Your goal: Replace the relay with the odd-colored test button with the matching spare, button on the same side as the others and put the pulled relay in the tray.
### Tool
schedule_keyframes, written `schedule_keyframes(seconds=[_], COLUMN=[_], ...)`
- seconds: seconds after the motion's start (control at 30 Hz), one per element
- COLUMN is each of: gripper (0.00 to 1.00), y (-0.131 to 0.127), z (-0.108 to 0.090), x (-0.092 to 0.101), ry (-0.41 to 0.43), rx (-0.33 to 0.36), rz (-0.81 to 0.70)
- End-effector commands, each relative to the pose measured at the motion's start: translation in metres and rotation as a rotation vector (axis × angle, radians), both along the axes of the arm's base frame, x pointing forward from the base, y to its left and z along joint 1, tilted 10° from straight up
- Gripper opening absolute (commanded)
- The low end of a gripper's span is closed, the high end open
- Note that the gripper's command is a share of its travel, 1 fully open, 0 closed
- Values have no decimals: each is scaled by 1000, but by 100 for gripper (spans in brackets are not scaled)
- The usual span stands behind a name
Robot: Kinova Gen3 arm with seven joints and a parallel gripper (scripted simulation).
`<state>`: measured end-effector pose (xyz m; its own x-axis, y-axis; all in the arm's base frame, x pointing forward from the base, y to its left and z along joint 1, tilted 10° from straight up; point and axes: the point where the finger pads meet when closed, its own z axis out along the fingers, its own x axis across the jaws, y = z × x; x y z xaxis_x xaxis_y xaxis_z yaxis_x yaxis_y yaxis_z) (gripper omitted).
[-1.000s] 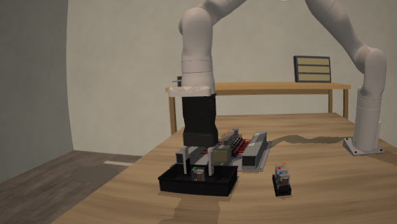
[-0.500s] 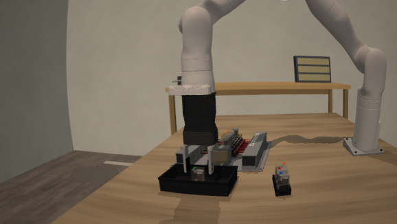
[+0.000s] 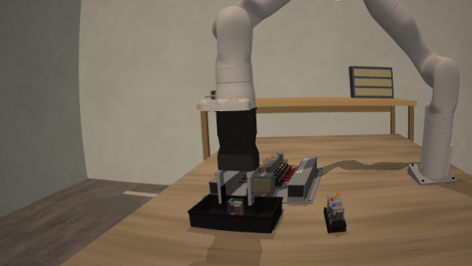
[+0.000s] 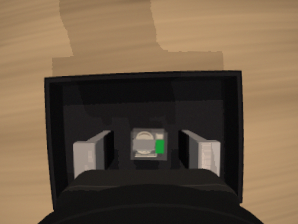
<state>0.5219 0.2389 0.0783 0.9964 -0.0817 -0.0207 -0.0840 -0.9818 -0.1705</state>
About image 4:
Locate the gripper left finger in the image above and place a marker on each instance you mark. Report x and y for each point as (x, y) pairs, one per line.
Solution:
(94, 154)

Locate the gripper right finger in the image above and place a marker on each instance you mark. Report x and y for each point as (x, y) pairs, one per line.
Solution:
(197, 152)

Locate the black open-top tray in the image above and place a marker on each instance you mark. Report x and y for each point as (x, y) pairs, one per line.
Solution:
(208, 103)

